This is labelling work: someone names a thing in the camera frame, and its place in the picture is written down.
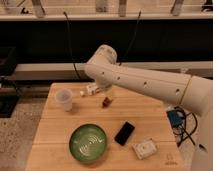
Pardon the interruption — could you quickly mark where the black cable right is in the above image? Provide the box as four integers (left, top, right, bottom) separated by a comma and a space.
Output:
118, 10, 142, 66

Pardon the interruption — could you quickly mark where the green ceramic bowl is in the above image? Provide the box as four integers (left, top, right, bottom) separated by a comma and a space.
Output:
69, 124, 108, 164

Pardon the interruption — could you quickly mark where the white plastic bottle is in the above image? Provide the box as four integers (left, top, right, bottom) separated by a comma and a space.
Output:
80, 83, 100, 97

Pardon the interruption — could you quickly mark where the black equipment left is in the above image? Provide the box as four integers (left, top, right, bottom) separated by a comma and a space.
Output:
0, 46, 19, 118

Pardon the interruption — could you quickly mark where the black smartphone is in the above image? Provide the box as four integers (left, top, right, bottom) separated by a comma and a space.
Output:
114, 122, 135, 146

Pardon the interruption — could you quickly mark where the black cable left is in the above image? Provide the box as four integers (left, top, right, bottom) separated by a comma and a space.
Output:
63, 11, 82, 81

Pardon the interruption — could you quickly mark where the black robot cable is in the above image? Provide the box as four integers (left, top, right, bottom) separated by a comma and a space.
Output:
171, 106, 198, 148

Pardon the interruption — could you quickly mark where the blue connector box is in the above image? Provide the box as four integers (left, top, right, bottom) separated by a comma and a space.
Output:
167, 110, 183, 127

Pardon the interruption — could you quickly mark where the white rectangular box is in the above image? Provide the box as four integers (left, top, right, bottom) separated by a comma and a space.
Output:
132, 139, 157, 160

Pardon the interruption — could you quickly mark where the brown snack bar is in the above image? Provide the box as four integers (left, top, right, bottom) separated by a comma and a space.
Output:
102, 97, 112, 108

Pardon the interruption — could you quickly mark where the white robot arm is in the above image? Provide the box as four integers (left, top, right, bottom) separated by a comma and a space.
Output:
84, 45, 213, 171

